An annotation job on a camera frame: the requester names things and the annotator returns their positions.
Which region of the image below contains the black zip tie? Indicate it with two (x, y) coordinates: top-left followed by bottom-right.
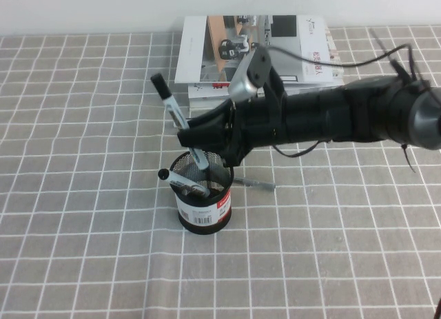
(400, 144), (418, 174)

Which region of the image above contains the black mesh pen holder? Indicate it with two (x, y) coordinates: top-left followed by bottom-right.
(168, 150), (235, 236)

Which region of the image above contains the white magazine with red print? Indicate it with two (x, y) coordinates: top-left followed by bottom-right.
(187, 81), (238, 100)

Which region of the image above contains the black camera cable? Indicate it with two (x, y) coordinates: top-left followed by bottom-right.
(265, 43), (420, 70)

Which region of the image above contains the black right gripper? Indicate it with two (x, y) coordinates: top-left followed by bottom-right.
(176, 95), (289, 168)

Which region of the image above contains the grey white-grid tablecloth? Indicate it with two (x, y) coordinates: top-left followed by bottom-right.
(0, 24), (441, 319)

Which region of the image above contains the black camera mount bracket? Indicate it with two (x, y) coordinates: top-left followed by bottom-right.
(261, 65), (287, 101)

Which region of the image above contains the white whiteboard marker black cap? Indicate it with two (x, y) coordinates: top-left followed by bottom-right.
(150, 73), (210, 171)
(157, 168), (211, 198)

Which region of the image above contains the thin black cable loop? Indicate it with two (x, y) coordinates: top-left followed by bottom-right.
(271, 141), (320, 158)

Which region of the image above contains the clear plastic pen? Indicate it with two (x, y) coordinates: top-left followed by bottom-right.
(233, 176), (277, 192)

